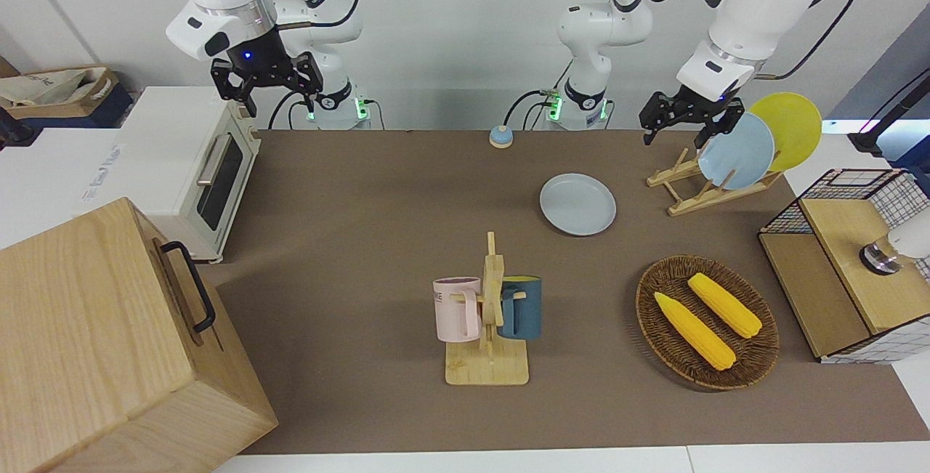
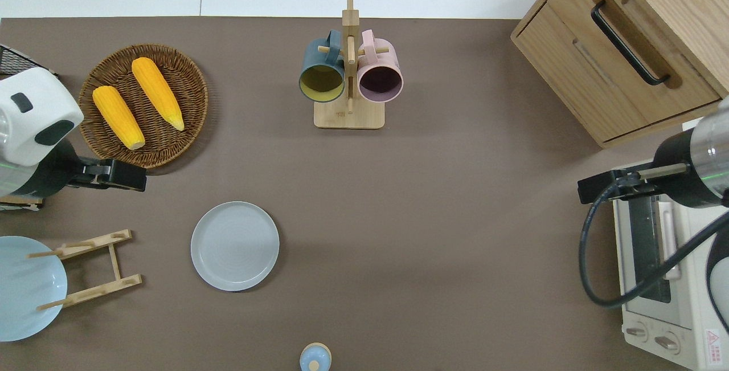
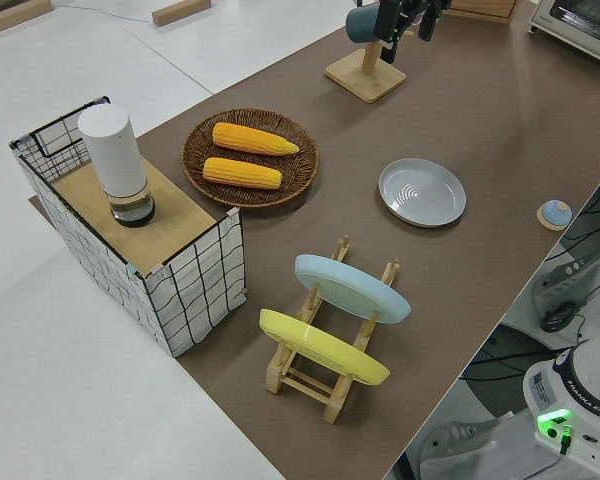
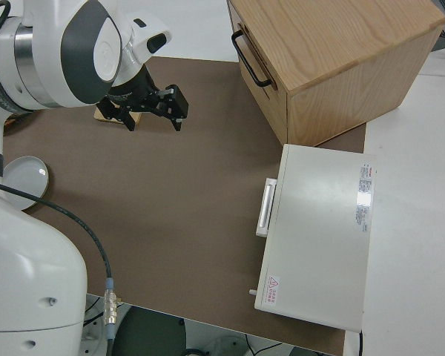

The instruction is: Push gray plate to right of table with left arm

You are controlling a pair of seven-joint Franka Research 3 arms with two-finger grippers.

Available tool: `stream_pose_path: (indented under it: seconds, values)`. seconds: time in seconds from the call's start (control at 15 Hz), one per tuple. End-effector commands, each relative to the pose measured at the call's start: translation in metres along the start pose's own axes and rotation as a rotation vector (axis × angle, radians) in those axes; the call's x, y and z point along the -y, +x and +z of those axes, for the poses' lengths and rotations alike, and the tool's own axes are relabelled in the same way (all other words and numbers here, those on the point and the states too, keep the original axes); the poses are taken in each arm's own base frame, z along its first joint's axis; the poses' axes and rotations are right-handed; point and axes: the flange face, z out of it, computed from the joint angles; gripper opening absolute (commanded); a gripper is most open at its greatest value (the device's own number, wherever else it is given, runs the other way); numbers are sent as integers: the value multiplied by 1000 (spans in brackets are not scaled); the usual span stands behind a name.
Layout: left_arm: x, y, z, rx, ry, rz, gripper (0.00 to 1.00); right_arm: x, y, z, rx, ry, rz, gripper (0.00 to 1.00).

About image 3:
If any large wooden box black handle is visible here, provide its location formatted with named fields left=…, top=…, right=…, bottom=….
left=449, top=0, right=521, bottom=24

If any yellow corn cob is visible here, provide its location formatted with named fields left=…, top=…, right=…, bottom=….
left=202, top=156, right=283, bottom=191
left=212, top=121, right=301, bottom=156

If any brown table mat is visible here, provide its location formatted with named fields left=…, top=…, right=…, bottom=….
left=28, top=0, right=600, bottom=480

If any small blue dome timer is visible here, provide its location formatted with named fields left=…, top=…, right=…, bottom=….
left=536, top=199, right=574, bottom=232

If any round wicker basket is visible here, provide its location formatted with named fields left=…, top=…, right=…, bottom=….
left=181, top=107, right=321, bottom=208

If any light wooden insert box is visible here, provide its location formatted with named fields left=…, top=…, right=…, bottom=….
left=49, top=159, right=217, bottom=266

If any yellow plate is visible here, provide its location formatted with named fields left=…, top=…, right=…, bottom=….
left=258, top=308, right=392, bottom=386

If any wooden dish rack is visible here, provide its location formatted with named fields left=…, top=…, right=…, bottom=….
left=265, top=235, right=402, bottom=425

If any coiled black cable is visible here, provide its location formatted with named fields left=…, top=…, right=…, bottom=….
left=539, top=299, right=586, bottom=334

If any black wire grid basket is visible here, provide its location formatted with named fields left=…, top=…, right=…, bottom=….
left=8, top=95, right=247, bottom=359

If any wooden mug stand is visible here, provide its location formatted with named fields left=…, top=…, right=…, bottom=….
left=324, top=29, right=408, bottom=105

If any light blue plate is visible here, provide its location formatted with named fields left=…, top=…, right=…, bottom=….
left=294, top=253, right=413, bottom=325

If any wooden block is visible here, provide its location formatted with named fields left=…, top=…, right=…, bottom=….
left=0, top=3, right=55, bottom=35
left=151, top=0, right=212, bottom=26

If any teal mug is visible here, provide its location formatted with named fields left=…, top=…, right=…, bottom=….
left=345, top=3, right=384, bottom=45

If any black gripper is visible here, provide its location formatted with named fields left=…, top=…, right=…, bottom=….
left=374, top=0, right=454, bottom=64

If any cream toaster oven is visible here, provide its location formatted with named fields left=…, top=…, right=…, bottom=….
left=528, top=0, right=600, bottom=76

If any white cylindrical grinder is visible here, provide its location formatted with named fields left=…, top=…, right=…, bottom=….
left=77, top=103, right=157, bottom=229

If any gray round plate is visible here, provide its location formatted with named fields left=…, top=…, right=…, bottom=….
left=378, top=157, right=468, bottom=230

